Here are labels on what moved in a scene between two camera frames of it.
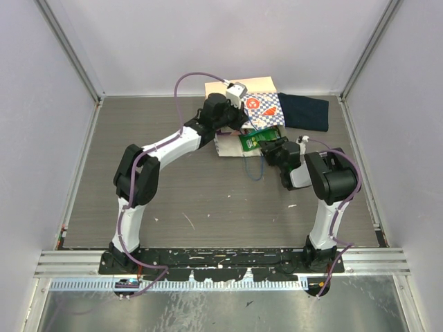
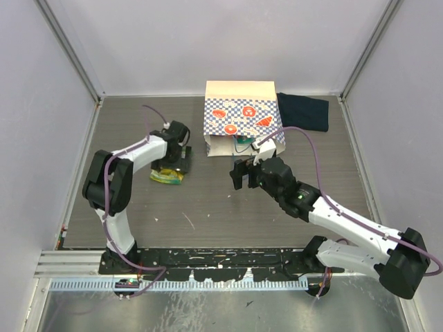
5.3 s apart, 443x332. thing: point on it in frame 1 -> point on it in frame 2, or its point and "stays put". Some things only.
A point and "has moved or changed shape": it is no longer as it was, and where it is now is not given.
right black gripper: x=268 y=147 -> x=240 y=169
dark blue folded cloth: x=304 y=113 stays put
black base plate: x=275 y=265 stays put
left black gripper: x=239 y=115 -> x=181 y=163
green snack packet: x=250 y=140 has moved or changed shape
